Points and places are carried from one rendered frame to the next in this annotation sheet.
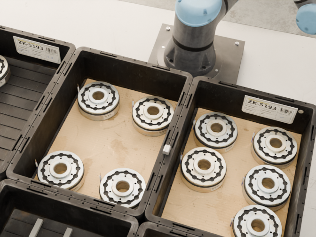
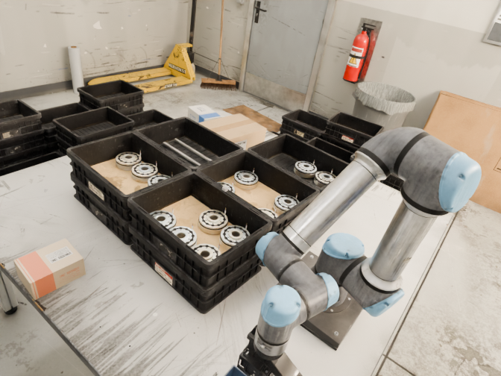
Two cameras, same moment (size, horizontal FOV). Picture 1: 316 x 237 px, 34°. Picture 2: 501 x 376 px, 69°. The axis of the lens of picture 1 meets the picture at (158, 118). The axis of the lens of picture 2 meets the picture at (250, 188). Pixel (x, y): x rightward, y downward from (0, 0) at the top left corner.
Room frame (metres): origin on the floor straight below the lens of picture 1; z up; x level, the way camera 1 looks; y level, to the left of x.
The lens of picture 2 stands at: (1.08, -1.00, 1.68)
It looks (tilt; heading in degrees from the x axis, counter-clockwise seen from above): 34 degrees down; 110
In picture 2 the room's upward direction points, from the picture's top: 10 degrees clockwise
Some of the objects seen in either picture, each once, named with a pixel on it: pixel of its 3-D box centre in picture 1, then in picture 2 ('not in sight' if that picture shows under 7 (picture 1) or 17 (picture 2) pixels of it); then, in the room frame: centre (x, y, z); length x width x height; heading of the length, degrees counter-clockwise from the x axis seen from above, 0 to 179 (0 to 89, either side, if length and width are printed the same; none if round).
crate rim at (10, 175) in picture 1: (106, 124); (257, 183); (0.69, 0.11, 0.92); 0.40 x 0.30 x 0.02; 165
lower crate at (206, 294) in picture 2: not in sight; (197, 248); (0.61, -0.18, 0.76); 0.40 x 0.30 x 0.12; 165
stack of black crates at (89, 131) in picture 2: not in sight; (98, 151); (-0.64, 0.58, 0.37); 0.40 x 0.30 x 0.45; 78
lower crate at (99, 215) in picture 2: not in sight; (130, 195); (0.23, -0.07, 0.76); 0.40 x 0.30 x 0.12; 165
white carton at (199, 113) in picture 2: not in sight; (204, 118); (0.03, 0.81, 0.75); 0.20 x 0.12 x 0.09; 154
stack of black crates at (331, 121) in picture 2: not in sight; (347, 148); (0.81, 1.87, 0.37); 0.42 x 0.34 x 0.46; 168
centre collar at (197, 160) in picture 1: (203, 165); (213, 218); (0.63, -0.11, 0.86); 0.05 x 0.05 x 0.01
